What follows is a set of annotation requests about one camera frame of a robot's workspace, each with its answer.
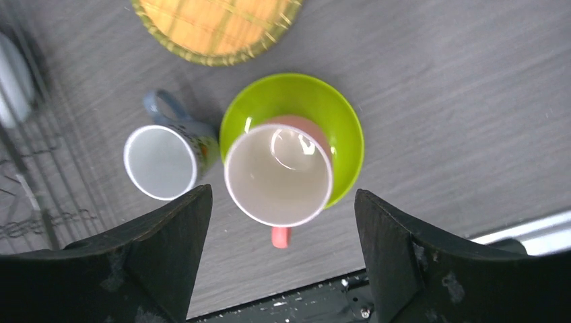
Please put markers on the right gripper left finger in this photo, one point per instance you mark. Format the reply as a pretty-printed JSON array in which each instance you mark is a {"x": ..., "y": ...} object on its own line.
[{"x": 141, "y": 271}]

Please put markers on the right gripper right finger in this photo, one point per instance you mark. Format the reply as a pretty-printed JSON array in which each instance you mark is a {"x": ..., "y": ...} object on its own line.
[{"x": 421, "y": 273}]

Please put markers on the black wire dish rack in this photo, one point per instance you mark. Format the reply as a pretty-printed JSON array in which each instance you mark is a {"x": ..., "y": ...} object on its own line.
[{"x": 48, "y": 197}]

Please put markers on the pink mug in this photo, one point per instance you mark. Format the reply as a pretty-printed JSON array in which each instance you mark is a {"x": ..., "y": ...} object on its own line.
[{"x": 280, "y": 173}]

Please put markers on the white bowl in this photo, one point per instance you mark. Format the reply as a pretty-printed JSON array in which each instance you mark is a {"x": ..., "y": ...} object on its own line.
[{"x": 17, "y": 85}]

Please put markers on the woven bamboo plate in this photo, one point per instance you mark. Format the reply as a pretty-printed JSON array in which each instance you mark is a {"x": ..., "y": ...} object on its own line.
[{"x": 217, "y": 32}]

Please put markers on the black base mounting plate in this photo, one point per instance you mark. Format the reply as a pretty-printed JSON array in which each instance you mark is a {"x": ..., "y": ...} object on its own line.
[{"x": 346, "y": 298}]

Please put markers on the small grey patterned mug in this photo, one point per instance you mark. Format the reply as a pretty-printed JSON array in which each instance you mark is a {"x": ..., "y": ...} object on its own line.
[{"x": 166, "y": 159}]

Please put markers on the lime green plate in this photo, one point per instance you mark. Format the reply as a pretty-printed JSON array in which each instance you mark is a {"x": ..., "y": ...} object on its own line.
[{"x": 309, "y": 97}]

